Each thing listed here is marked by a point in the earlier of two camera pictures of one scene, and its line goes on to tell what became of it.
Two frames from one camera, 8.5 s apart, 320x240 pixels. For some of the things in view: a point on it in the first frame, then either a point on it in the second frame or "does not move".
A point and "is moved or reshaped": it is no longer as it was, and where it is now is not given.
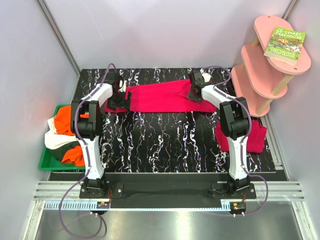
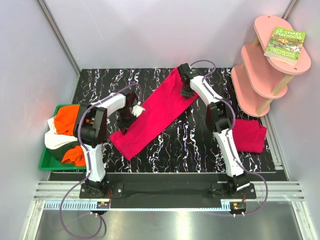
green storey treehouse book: [285, 45] does not move
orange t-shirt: [75, 155] does not move
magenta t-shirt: [169, 97] is moved or reshaped
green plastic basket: [49, 162] does not move
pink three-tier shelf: [260, 79] does not move
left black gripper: [124, 104] to [124, 126]
